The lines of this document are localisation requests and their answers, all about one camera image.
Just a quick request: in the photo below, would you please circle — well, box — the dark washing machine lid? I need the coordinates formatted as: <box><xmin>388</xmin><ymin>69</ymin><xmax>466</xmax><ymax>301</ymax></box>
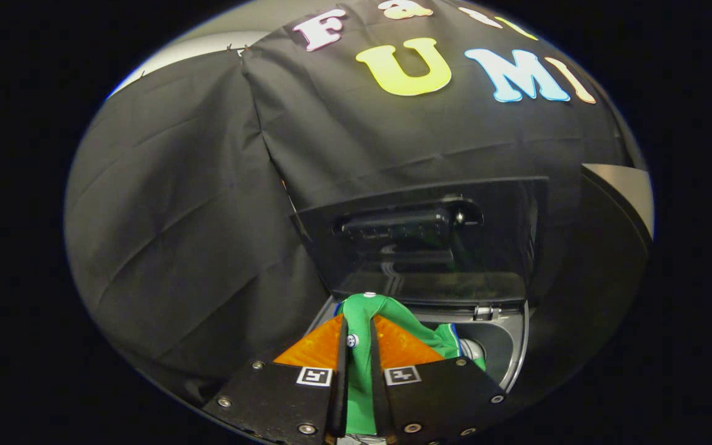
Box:
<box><xmin>291</xmin><ymin>176</ymin><xmax>549</xmax><ymax>305</ymax></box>

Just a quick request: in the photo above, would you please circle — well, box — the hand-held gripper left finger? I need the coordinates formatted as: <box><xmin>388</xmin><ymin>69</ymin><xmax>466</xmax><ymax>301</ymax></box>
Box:
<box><xmin>203</xmin><ymin>314</ymin><xmax>349</xmax><ymax>445</ymax></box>

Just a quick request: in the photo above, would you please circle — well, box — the green polo shirt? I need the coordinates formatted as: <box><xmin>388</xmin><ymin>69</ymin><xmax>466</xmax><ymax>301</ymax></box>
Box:
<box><xmin>334</xmin><ymin>292</ymin><xmax>486</xmax><ymax>436</ymax></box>

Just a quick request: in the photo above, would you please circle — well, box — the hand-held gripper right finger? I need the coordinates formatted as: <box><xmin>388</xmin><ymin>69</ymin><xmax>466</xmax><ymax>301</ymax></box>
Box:
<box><xmin>370</xmin><ymin>314</ymin><xmax>508</xmax><ymax>445</ymax></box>

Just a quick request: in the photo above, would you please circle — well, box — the black backdrop cloth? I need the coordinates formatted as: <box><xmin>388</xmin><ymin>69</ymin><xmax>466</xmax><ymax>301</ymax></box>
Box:
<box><xmin>62</xmin><ymin>0</ymin><xmax>641</xmax><ymax>402</ymax></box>

